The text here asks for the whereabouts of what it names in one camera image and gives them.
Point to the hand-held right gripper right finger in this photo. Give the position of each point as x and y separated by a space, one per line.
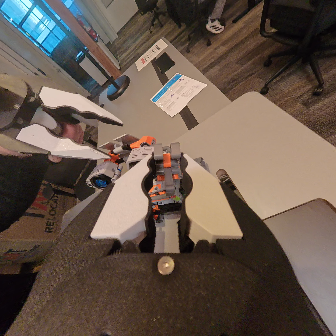
212 210

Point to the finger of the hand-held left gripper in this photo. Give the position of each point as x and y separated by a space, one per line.
68 101
47 139

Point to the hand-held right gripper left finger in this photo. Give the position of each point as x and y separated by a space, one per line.
120 210

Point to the black orange tracked toy robot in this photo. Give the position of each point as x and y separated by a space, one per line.
168 168

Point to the person's left forearm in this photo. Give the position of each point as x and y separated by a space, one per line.
18 189

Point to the person's left hand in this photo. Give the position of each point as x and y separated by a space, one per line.
73 132

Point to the cardboard moving box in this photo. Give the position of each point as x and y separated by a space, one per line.
39 228

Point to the white barcode sheet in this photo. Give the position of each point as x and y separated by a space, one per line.
151 55

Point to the black square table cover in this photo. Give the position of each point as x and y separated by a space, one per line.
165 63

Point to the blue header printed sheet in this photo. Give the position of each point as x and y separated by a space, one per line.
178 94

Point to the black table leg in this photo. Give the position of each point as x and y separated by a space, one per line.
246 11

